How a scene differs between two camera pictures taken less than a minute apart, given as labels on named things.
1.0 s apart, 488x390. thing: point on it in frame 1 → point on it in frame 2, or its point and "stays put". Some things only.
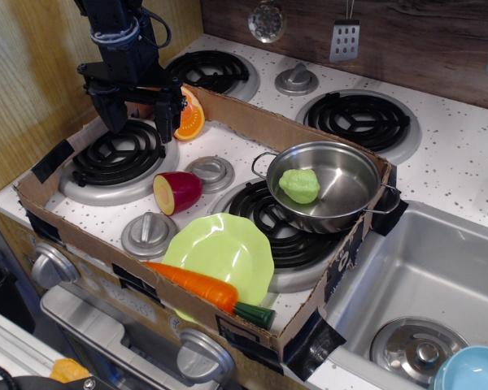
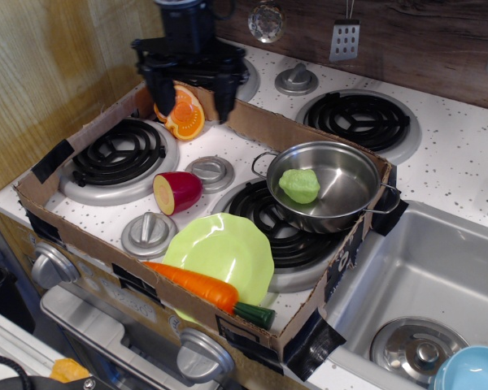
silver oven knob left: (52, 267) stays put
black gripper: (133, 70) → (190, 52)
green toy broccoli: (301, 185) stays put
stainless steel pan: (350, 184) stays put
